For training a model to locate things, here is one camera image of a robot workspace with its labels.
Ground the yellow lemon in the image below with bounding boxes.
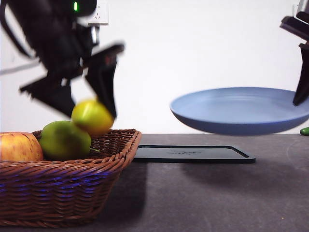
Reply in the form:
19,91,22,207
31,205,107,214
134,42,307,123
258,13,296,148
71,99,114,137

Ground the blue round plate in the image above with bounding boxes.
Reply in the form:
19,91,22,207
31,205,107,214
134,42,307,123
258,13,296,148
169,87,309,136

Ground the brown wicker basket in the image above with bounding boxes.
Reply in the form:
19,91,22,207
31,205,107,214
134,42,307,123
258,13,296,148
0,129,143,222

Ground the green apple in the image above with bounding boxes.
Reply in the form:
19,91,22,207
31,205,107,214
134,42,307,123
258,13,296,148
39,120,100,161

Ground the red and yellow apple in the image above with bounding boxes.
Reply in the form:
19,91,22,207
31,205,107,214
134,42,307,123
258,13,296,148
0,131,44,162

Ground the black flat tray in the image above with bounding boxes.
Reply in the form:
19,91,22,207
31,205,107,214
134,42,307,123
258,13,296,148
132,145,256,164

